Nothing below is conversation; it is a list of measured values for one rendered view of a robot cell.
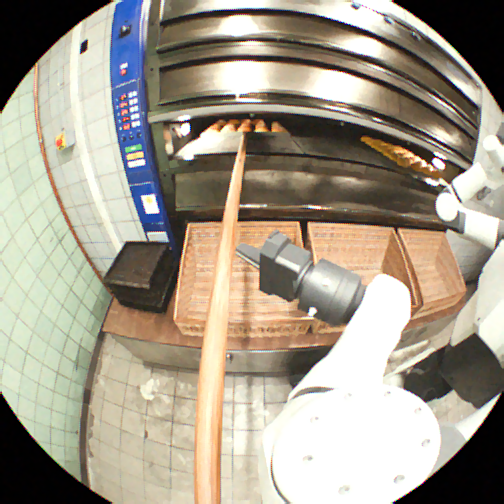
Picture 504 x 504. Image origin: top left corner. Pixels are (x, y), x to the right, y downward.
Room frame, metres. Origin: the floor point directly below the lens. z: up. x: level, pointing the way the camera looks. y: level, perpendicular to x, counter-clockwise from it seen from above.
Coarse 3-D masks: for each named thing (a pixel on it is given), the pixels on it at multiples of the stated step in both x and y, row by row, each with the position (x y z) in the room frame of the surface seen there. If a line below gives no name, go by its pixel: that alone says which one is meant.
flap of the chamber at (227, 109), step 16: (176, 112) 0.71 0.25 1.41; (192, 112) 0.71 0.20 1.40; (208, 112) 0.71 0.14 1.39; (224, 112) 0.72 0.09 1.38; (240, 112) 0.76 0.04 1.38; (256, 112) 0.77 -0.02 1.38; (272, 112) 0.74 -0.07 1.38; (288, 112) 0.71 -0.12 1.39; (304, 112) 0.71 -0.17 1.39; (320, 112) 0.71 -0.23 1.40; (368, 128) 0.82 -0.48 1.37; (384, 128) 0.71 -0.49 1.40; (416, 144) 0.77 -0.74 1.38; (448, 160) 0.83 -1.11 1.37
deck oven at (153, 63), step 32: (160, 0) 0.86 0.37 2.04; (160, 64) 0.86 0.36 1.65; (352, 64) 0.86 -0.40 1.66; (256, 96) 0.95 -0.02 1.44; (416, 96) 0.86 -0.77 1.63; (480, 96) 0.86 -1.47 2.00; (160, 128) 0.86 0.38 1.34; (192, 128) 1.32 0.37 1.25; (160, 160) 0.86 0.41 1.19; (416, 224) 0.86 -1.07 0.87
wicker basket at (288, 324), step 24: (192, 240) 0.80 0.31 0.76; (216, 240) 0.80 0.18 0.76; (240, 240) 0.81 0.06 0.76; (264, 240) 0.81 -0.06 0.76; (192, 264) 0.72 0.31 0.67; (192, 288) 0.62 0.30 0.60; (240, 288) 0.63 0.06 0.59; (192, 312) 0.48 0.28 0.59; (240, 312) 0.49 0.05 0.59; (264, 312) 0.49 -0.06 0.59; (288, 312) 0.49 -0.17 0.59; (240, 336) 0.37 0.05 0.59; (264, 336) 0.37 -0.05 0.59
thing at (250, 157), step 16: (176, 160) 0.86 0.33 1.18; (192, 160) 0.86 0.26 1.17; (208, 160) 0.86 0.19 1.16; (224, 160) 0.86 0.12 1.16; (256, 160) 0.86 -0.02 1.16; (272, 160) 0.86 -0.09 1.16; (288, 160) 0.86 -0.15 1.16; (304, 160) 0.86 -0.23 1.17; (320, 160) 0.86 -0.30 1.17; (336, 160) 0.87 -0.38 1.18; (352, 160) 0.91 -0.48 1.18; (384, 176) 0.86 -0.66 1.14; (400, 176) 0.86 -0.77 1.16; (416, 176) 0.90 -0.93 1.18
